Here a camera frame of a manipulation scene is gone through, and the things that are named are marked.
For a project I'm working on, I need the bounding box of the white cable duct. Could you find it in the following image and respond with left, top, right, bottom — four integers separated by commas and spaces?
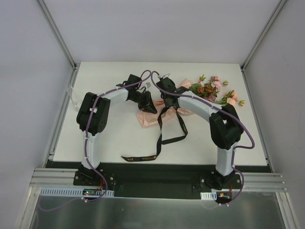
200, 191, 217, 201
40, 187, 114, 198

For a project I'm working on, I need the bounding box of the aluminium front rail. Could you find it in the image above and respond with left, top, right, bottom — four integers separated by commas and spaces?
30, 168, 288, 192

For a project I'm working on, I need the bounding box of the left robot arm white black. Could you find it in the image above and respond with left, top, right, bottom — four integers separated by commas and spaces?
76, 74, 157, 186

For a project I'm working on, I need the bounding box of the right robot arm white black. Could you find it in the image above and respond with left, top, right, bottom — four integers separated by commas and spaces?
154, 77, 244, 190

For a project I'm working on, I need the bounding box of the clear glass vase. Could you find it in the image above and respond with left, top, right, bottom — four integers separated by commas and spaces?
64, 84, 82, 112

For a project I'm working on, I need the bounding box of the pink wrapping paper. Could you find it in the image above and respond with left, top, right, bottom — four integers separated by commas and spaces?
136, 78, 202, 128

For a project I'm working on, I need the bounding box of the aluminium corner post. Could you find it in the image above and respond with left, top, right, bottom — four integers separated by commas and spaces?
241, 0, 289, 72
35, 0, 77, 70

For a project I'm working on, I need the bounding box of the left white cable duct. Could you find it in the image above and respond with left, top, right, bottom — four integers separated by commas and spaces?
40, 187, 114, 198

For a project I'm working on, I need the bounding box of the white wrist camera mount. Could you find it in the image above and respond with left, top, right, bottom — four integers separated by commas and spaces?
158, 73, 171, 79

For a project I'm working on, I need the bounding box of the left aluminium corner post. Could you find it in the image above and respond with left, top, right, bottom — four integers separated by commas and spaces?
35, 0, 77, 70

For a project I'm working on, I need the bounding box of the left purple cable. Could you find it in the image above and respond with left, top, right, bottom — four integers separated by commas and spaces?
38, 69, 153, 212

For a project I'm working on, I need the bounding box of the black ribbon gold lettering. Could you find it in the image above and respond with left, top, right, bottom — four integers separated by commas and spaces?
121, 106, 189, 163

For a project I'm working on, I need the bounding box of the right aluminium corner post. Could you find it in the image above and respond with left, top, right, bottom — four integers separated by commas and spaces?
241, 0, 289, 72

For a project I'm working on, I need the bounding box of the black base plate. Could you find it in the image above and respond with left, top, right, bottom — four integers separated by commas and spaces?
44, 160, 274, 200

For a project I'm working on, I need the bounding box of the right white cable duct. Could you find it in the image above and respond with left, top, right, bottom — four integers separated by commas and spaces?
200, 191, 217, 201

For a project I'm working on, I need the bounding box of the artificial flower bouquet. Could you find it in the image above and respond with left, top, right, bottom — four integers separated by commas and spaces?
189, 74, 245, 107

